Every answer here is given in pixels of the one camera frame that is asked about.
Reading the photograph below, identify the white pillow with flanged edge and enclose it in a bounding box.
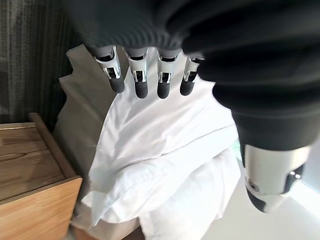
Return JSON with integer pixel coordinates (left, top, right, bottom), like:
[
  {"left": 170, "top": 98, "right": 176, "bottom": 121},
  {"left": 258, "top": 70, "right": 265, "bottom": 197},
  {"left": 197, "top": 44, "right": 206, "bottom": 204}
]
[{"left": 90, "top": 147, "right": 242, "bottom": 228}]

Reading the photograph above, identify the large white pillow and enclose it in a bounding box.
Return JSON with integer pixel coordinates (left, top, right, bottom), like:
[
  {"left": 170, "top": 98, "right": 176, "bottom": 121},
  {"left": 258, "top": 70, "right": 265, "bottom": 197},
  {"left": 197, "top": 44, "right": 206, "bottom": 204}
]
[{"left": 87, "top": 66, "right": 239, "bottom": 183}]

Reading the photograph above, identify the wooden nightstand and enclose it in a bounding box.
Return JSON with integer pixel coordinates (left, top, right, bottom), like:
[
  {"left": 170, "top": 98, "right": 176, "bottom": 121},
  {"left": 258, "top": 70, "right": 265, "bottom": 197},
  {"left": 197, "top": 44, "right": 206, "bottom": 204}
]
[{"left": 0, "top": 112, "right": 84, "bottom": 240}]

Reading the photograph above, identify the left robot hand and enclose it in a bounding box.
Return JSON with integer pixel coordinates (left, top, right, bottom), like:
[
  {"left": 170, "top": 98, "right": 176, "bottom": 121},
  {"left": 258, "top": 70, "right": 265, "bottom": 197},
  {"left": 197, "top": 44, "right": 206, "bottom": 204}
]
[{"left": 58, "top": 0, "right": 320, "bottom": 221}]

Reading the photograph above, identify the dark textured headboard panel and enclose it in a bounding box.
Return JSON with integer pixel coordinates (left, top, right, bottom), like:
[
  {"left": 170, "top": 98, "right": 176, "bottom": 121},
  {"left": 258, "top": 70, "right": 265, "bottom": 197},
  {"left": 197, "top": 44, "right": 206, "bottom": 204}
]
[{"left": 0, "top": 0, "right": 87, "bottom": 135}]

